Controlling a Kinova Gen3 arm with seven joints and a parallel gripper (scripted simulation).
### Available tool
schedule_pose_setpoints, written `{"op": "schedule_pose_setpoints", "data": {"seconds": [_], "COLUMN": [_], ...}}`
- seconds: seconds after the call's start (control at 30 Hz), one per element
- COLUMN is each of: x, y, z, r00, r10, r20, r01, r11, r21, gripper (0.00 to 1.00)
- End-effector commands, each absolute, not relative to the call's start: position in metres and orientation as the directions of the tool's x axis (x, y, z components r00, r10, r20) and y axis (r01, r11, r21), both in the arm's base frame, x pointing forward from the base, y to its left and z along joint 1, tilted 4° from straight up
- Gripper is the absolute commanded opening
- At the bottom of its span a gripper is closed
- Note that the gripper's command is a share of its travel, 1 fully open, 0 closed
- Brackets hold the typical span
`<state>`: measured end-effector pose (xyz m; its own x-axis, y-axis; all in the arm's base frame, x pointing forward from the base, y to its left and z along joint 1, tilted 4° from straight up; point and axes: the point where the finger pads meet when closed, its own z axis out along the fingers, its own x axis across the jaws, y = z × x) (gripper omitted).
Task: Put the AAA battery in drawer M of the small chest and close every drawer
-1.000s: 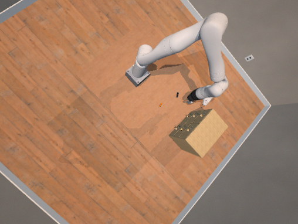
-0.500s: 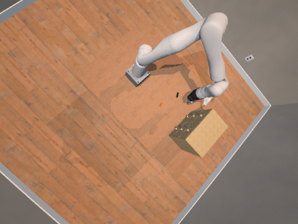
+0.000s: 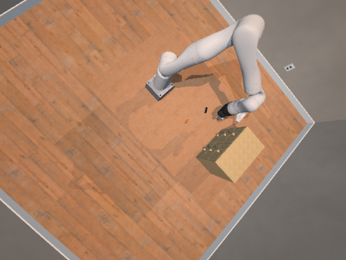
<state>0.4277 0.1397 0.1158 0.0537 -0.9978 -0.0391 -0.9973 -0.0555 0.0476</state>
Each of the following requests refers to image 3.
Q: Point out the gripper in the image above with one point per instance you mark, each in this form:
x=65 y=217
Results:
x=227 y=110

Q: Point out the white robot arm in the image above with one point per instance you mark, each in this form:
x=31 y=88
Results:
x=244 y=35

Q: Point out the small wooden chest of drawers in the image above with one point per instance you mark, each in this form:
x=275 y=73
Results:
x=236 y=158

